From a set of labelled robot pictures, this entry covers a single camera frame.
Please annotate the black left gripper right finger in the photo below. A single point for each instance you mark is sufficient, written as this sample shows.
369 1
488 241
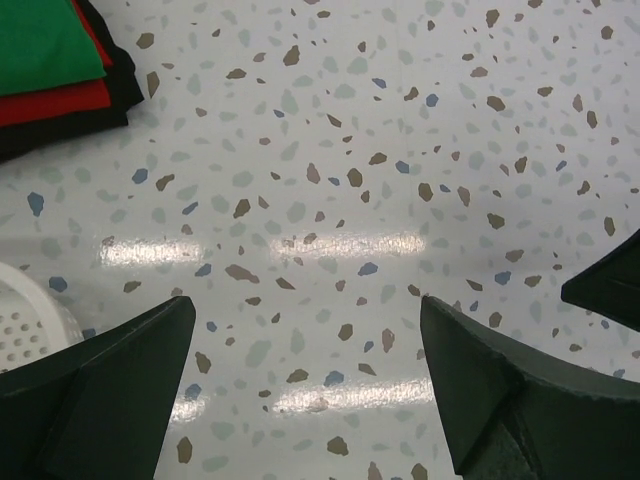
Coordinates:
510 411

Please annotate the folded red t shirt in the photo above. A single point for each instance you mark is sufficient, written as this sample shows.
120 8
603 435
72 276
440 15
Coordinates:
51 103

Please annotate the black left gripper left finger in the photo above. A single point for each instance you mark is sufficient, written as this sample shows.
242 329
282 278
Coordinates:
99 409

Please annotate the white plastic basket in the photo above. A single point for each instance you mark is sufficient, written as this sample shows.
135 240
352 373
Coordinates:
33 324

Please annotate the green t shirt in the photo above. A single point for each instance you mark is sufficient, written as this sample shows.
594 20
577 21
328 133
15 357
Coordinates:
45 45

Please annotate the folded black t shirt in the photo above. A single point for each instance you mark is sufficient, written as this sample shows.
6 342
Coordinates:
121 84

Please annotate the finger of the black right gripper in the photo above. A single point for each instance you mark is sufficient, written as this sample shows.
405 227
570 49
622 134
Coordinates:
610 287

